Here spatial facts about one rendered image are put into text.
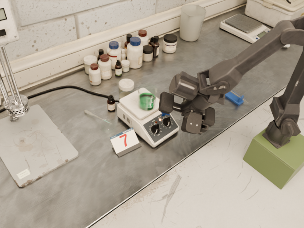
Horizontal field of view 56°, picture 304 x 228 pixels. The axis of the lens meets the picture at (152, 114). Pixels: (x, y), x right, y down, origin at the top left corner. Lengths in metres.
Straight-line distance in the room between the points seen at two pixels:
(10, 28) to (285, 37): 0.61
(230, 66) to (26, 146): 0.68
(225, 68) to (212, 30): 0.98
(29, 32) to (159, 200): 0.77
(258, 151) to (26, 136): 0.76
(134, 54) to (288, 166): 0.75
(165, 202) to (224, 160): 0.26
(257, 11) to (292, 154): 1.14
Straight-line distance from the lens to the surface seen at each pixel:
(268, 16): 1.90
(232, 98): 1.23
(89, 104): 1.14
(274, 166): 0.97
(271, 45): 0.73
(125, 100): 1.02
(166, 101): 0.84
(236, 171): 1.00
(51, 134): 1.04
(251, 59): 0.74
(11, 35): 0.74
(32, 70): 1.23
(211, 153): 1.02
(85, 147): 0.99
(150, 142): 0.97
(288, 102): 0.86
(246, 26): 1.73
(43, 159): 0.98
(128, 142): 0.98
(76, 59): 1.30
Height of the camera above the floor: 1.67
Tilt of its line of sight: 44 degrees down
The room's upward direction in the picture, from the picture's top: 6 degrees clockwise
